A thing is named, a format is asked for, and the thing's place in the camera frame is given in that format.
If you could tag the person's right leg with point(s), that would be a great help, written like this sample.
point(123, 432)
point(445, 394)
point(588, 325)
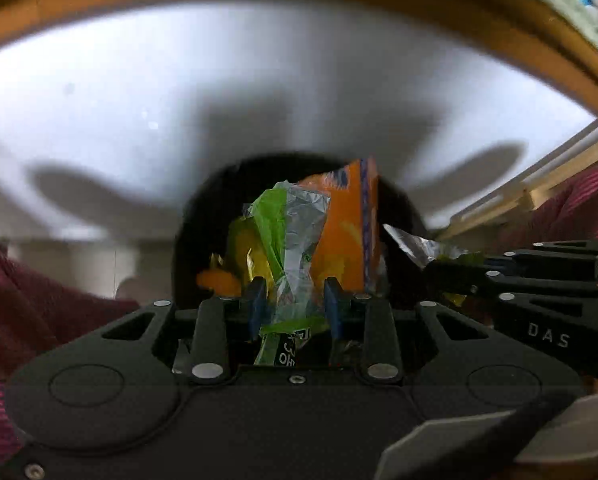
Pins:
point(579, 205)

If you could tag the silver foil wrapper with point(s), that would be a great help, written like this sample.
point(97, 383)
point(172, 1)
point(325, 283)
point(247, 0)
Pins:
point(414, 245)

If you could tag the black round trash bin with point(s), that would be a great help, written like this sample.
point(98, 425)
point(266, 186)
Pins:
point(199, 220)

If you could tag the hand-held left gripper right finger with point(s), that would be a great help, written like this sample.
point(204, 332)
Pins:
point(335, 310)

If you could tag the green plastic bag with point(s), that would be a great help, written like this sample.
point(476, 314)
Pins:
point(289, 270)

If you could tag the light wooden slats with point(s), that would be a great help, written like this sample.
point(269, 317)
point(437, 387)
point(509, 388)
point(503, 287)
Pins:
point(529, 192)

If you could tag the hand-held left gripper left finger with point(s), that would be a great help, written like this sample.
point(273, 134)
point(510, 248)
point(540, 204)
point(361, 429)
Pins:
point(256, 305)

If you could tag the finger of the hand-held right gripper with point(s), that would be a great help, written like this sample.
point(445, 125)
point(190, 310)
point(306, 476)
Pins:
point(554, 262)
point(454, 275)

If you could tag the yellow-green foil bag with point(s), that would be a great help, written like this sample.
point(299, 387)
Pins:
point(239, 245)

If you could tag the white paper bag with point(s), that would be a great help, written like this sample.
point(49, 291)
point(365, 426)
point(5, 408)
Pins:
point(344, 230)

